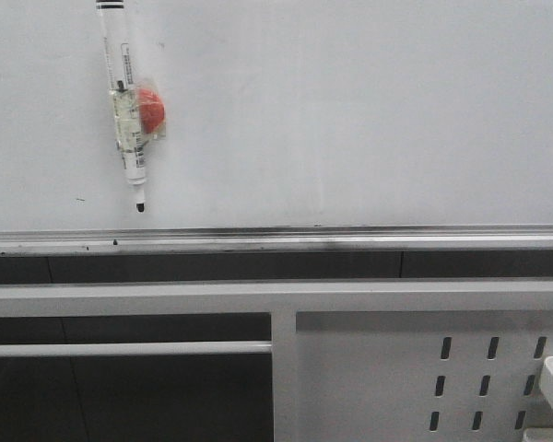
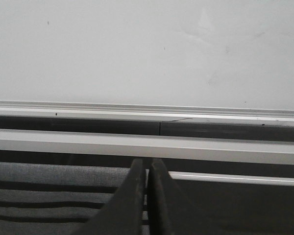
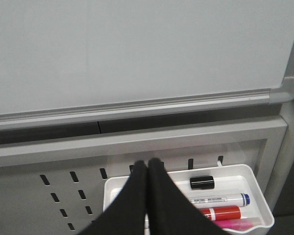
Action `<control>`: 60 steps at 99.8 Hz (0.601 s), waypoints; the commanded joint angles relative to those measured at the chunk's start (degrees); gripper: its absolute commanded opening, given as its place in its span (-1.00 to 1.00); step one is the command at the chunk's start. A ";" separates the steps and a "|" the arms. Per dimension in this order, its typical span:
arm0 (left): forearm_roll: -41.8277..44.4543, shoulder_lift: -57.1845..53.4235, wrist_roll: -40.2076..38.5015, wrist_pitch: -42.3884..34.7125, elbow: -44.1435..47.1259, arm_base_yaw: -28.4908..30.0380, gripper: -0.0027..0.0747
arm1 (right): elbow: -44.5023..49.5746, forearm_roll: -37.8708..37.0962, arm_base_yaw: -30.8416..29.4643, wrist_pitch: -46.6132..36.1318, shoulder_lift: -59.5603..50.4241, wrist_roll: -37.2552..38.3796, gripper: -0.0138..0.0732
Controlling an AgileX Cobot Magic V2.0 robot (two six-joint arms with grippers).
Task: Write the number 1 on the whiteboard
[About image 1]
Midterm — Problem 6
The red round magnet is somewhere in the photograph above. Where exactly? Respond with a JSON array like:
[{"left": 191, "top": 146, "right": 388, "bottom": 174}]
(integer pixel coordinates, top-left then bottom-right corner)
[{"left": 137, "top": 87, "right": 165, "bottom": 134}]

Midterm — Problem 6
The white whiteboard marker pen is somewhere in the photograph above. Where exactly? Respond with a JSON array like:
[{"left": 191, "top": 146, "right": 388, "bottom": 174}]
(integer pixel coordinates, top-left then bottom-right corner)
[{"left": 95, "top": 1, "right": 147, "bottom": 213}]

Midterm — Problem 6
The white metal pegboard frame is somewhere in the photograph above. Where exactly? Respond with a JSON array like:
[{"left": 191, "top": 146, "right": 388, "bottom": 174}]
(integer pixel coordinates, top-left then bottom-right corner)
[{"left": 0, "top": 280, "right": 553, "bottom": 441}]

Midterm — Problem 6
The aluminium whiteboard tray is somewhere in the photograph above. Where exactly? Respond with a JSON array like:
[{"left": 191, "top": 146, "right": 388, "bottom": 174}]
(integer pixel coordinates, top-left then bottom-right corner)
[{"left": 0, "top": 225, "right": 553, "bottom": 257}]

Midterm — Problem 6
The white whiteboard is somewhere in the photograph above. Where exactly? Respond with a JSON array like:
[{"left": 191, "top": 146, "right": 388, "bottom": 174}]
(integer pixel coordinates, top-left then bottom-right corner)
[{"left": 0, "top": 1, "right": 553, "bottom": 231}]

